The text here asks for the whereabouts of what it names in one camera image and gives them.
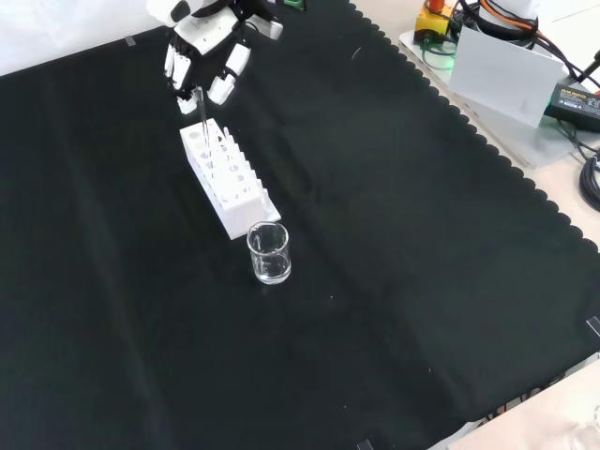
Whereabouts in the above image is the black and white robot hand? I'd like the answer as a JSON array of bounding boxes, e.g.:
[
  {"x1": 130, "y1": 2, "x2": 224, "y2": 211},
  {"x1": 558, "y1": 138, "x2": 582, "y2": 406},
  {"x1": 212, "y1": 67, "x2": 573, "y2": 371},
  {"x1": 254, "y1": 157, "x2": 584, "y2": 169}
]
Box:
[{"x1": 145, "y1": 0, "x2": 285, "y2": 114}]

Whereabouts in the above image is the clear glass rod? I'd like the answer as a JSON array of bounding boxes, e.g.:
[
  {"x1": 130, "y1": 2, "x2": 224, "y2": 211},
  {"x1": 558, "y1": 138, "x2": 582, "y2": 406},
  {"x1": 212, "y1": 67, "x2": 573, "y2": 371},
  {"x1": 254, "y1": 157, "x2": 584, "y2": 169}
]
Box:
[{"x1": 193, "y1": 86, "x2": 210, "y2": 146}]

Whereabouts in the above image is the white test tube rack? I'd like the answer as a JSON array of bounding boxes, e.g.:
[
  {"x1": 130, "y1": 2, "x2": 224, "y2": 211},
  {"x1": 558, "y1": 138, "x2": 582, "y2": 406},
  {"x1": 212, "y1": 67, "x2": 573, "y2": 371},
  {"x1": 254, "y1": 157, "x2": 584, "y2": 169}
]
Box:
[{"x1": 178, "y1": 118, "x2": 282, "y2": 241}]

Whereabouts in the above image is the yellow stop button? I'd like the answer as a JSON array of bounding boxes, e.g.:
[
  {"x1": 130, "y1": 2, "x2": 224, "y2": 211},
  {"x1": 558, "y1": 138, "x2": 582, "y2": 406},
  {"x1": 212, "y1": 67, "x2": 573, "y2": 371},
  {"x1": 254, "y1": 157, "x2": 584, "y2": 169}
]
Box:
[{"x1": 415, "y1": 0, "x2": 452, "y2": 38}]

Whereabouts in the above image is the small clear glass beaker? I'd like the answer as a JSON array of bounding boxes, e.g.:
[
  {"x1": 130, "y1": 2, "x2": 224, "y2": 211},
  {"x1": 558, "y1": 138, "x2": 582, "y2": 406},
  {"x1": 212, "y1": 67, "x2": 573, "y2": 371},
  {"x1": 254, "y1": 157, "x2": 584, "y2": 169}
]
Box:
[{"x1": 246, "y1": 220, "x2": 293, "y2": 286}]

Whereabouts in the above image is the black cloth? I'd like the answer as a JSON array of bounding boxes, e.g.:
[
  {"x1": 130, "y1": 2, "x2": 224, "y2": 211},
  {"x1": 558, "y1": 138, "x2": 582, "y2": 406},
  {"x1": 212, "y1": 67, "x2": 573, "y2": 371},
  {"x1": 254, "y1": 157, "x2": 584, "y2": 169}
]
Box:
[{"x1": 0, "y1": 0, "x2": 600, "y2": 450}]

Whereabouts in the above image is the white folded card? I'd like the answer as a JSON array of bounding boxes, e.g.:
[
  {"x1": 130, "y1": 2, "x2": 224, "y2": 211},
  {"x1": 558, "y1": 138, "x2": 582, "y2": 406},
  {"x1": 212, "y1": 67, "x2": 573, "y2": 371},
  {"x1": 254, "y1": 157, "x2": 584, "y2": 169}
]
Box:
[{"x1": 448, "y1": 23, "x2": 566, "y2": 129}]

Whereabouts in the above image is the black power adapter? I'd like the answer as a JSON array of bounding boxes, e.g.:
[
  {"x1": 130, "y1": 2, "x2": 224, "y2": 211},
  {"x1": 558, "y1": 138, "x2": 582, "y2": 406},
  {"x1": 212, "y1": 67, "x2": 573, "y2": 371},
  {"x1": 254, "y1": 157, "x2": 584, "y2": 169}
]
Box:
[{"x1": 543, "y1": 82, "x2": 600, "y2": 124}]

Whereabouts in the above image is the pale board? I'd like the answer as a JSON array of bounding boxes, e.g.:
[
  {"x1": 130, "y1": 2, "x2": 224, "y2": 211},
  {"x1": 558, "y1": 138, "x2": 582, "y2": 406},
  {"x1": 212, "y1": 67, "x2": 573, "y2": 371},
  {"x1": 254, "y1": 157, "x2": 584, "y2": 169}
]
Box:
[{"x1": 443, "y1": 359, "x2": 600, "y2": 450}]

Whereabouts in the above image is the green cable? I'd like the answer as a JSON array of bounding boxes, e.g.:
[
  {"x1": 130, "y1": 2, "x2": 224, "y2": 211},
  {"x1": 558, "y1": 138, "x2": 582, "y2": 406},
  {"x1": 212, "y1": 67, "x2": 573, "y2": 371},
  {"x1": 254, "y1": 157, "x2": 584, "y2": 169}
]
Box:
[{"x1": 420, "y1": 37, "x2": 459, "y2": 71}]

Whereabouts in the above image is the orange cable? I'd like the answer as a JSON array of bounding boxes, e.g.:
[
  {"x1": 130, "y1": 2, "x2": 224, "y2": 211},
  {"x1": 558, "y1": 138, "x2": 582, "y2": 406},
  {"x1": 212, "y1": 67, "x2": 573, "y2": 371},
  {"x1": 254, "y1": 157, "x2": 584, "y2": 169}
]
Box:
[{"x1": 476, "y1": 0, "x2": 571, "y2": 62}]

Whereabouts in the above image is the coiled black cable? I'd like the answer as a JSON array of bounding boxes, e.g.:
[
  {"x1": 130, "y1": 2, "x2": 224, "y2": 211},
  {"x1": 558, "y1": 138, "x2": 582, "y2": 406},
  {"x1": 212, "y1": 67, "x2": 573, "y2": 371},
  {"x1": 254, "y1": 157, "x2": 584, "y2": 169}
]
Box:
[{"x1": 578, "y1": 149, "x2": 600, "y2": 210}]

